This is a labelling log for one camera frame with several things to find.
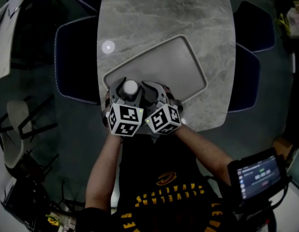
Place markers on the grey rectangular tray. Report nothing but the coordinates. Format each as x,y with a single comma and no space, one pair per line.
164,64

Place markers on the person's right forearm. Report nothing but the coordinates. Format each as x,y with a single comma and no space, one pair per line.
202,149

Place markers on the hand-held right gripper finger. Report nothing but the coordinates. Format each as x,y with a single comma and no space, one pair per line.
162,93
147,98

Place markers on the person's left forearm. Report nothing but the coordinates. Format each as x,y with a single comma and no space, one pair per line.
101,173

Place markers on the white square table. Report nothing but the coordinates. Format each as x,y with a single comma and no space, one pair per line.
3,52

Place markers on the yellow sunflower bunch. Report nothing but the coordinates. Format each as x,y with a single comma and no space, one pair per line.
52,221

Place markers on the black equipment case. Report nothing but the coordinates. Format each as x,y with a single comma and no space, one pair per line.
26,202

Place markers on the clothes rack with coats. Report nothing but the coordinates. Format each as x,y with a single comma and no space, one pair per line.
297,20

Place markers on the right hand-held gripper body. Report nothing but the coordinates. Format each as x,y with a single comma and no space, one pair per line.
164,118

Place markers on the person's right hand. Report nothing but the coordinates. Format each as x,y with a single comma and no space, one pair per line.
170,95

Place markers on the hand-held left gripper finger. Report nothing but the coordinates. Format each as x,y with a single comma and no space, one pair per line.
136,101
113,92

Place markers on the person's dark printed shirt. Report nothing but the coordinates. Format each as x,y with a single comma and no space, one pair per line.
164,168

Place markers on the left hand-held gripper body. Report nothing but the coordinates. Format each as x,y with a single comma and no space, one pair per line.
124,120

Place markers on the yellow green bag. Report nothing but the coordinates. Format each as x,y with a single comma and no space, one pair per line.
283,23

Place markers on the black bag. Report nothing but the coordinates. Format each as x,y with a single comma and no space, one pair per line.
281,2

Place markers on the person's left hand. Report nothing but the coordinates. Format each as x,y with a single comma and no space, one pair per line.
107,100

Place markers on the black handheld screen device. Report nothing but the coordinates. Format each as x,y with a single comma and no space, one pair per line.
258,175

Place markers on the small white-capped bottle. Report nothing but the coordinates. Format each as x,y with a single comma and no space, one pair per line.
130,87

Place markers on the grey chair with black legs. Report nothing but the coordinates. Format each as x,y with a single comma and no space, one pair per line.
15,120

